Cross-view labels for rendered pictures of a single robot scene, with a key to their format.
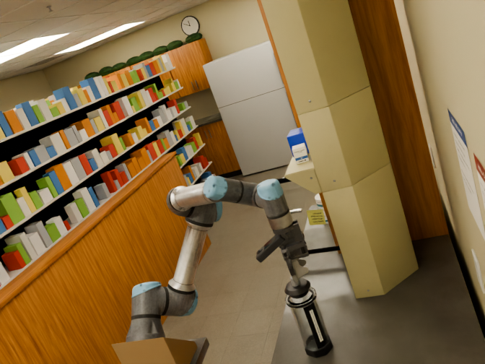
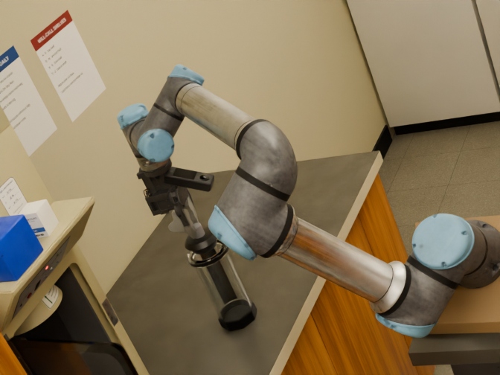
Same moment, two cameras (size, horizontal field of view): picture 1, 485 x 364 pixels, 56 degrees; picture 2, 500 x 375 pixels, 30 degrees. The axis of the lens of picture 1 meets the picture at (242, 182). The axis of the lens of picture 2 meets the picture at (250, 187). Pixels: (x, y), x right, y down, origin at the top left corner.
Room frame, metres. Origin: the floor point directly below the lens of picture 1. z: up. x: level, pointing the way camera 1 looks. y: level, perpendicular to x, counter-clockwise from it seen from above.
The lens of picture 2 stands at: (3.32, 0.57, 2.30)
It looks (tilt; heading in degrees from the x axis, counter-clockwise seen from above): 26 degrees down; 193
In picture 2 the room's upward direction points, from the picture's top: 23 degrees counter-clockwise
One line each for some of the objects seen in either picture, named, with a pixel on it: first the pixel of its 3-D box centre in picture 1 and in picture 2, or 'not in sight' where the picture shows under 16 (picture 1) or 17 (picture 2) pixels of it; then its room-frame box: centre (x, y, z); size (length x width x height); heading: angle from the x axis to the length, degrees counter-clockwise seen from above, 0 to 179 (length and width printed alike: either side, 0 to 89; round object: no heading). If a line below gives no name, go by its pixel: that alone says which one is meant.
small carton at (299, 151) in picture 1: (300, 153); (38, 219); (1.68, -0.25, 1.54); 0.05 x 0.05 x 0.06; 77
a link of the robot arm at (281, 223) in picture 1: (280, 219); (152, 158); (1.36, -0.07, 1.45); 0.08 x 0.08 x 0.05
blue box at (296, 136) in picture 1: (303, 140); (1, 248); (1.79, -0.29, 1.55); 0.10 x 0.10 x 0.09; 69
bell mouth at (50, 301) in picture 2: not in sight; (20, 301); (1.64, -0.40, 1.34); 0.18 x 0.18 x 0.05
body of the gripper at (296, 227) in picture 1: (290, 240); (164, 186); (1.35, -0.08, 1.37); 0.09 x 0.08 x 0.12; 84
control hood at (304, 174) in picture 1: (307, 168); (45, 262); (1.72, -0.26, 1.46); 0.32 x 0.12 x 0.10; 159
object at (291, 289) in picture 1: (296, 284); (200, 236); (1.36, -0.05, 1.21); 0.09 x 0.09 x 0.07
